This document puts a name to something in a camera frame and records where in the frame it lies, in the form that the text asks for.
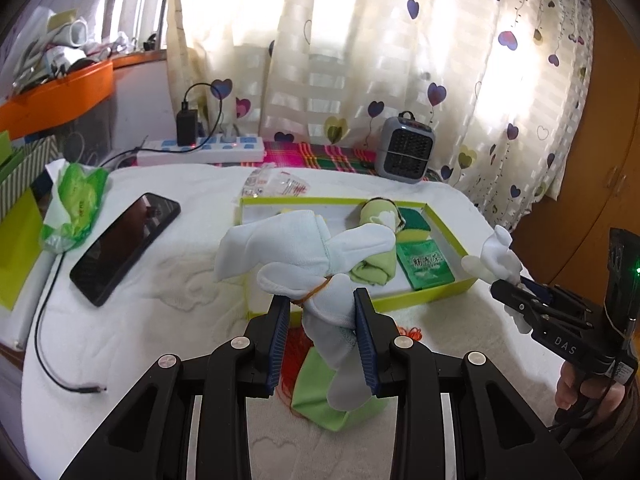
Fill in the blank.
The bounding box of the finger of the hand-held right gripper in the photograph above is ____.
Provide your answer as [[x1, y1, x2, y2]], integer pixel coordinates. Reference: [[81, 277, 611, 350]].
[[490, 281, 552, 332], [519, 275, 597, 317]]

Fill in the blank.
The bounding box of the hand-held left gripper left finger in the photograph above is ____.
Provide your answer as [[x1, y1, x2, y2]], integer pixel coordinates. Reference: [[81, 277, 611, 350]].
[[59, 296, 292, 480]]

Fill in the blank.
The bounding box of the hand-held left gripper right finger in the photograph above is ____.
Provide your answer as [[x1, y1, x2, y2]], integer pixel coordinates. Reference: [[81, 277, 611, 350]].
[[352, 287, 584, 480]]

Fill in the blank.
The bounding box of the white sock bundle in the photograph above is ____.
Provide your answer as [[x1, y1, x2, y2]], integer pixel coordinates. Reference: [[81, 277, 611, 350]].
[[461, 225, 532, 336], [214, 210, 398, 412]]

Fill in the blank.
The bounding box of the pale green cloth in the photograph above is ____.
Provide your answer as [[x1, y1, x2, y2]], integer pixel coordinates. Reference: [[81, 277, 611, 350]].
[[291, 345, 396, 432]]

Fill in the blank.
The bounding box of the lime green box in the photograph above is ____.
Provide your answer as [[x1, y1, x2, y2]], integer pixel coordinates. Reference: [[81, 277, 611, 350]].
[[0, 130, 46, 311], [235, 196, 480, 320]]

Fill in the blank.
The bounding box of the green towel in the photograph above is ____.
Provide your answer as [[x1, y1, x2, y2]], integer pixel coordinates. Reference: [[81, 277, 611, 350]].
[[349, 199, 401, 287]]

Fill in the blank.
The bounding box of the green packet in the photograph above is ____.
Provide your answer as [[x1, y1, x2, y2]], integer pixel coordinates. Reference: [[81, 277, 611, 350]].
[[396, 240, 457, 292]]

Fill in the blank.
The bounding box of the yellow sponge with green scourer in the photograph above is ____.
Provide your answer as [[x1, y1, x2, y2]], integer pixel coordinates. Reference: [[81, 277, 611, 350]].
[[395, 207, 435, 246]]

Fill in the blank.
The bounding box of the person's right hand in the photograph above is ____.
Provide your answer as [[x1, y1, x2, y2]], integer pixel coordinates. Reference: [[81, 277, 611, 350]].
[[554, 360, 632, 429]]

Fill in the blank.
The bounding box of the wooden wardrobe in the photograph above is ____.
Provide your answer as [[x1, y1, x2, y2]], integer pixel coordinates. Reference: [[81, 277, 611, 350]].
[[510, 0, 640, 311]]

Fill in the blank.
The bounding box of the clear plastic bag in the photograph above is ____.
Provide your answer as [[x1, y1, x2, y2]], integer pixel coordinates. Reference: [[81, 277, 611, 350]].
[[239, 169, 312, 202]]

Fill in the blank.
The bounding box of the grey space heater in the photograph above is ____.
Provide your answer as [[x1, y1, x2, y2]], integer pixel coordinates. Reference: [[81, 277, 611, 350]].
[[378, 111, 437, 181]]

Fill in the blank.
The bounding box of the black smartphone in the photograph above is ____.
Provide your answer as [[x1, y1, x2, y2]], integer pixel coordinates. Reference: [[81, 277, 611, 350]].
[[69, 192, 182, 308]]

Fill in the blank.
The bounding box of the plaid cloth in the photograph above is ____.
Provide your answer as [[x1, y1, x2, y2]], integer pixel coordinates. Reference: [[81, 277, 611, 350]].
[[262, 141, 451, 183]]

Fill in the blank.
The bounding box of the white power strip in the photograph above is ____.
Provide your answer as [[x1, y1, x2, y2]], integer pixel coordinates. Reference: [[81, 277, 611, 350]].
[[136, 135, 266, 166]]

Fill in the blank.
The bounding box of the black charger adapter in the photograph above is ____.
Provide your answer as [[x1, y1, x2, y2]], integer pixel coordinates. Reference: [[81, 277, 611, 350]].
[[176, 101, 199, 147]]

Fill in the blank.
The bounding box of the green tissue pack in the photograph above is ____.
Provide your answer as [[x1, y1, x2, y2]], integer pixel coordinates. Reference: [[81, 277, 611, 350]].
[[40, 159, 110, 255]]

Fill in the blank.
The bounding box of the lime green flat box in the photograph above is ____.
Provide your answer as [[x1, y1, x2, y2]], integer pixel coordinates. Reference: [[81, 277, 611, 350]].
[[0, 130, 46, 311]]

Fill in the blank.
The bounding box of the striped paper bag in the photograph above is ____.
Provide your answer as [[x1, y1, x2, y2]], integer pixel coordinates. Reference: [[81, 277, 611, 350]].
[[0, 135, 58, 221]]

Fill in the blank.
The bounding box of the cream curtain with hearts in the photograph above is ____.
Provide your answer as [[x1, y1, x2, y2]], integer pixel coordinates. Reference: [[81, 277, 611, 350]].
[[167, 0, 593, 233]]

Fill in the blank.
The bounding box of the orange shelf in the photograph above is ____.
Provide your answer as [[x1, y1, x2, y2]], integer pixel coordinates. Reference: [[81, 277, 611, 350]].
[[0, 52, 168, 141]]

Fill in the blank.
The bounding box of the pile of bags and clutter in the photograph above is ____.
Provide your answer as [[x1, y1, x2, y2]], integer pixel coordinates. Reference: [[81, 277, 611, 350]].
[[10, 7, 161, 96]]

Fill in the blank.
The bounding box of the window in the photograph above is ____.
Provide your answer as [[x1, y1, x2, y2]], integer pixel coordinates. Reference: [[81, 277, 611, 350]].
[[115, 0, 176, 56]]

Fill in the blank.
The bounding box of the black charging cable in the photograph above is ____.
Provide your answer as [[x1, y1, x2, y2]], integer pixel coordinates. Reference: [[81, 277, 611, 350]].
[[34, 135, 151, 395]]

